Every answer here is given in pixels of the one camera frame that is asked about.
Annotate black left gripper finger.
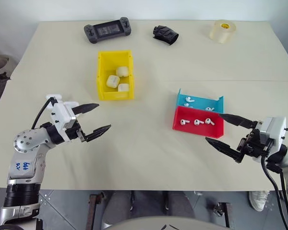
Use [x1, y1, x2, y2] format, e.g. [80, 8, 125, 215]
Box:
[84, 124, 112, 144]
[71, 103, 100, 117]

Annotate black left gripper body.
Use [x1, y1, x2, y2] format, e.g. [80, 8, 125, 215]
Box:
[65, 124, 87, 144]

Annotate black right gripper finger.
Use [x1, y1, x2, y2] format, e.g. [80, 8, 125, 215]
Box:
[204, 137, 243, 164]
[218, 113, 258, 129]

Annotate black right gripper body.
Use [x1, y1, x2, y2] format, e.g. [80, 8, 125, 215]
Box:
[237, 121, 277, 159]

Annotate yellow plastic bin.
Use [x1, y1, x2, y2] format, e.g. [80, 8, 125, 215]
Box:
[96, 49, 135, 101]

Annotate red plastic tray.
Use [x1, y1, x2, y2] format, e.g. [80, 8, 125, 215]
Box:
[172, 105, 225, 139]

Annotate blue plastic tray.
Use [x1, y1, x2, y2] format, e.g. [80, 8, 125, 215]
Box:
[175, 88, 225, 115]

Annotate white shoe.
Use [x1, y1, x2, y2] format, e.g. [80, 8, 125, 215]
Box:
[248, 190, 271, 212]

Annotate black handheld game controller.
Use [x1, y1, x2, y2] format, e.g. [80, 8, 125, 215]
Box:
[84, 16, 132, 45]

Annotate clear adhesive tape roll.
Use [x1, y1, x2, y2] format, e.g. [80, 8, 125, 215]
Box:
[209, 19, 237, 45]

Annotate pale rounded robot torso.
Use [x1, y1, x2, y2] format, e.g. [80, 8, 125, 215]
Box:
[105, 216, 229, 230]

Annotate black crumpled fabric object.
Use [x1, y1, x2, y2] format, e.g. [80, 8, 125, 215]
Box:
[152, 24, 180, 46]

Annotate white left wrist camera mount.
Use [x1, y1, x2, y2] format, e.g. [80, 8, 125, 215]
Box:
[50, 99, 78, 142]

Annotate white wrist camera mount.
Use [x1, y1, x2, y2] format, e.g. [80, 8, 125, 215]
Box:
[253, 116, 288, 161]
[50, 99, 78, 142]

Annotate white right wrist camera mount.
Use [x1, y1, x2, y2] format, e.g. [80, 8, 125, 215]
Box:
[253, 116, 288, 161]

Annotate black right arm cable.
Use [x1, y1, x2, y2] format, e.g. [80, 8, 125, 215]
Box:
[260, 154, 288, 230]

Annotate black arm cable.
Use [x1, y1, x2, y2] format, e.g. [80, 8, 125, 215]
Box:
[260, 154, 288, 230]
[30, 97, 57, 130]

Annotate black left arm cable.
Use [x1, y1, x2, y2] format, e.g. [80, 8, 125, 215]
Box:
[30, 97, 57, 130]

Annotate rusty metal table bracket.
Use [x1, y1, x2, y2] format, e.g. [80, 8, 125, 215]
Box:
[86, 191, 106, 230]
[213, 202, 232, 229]

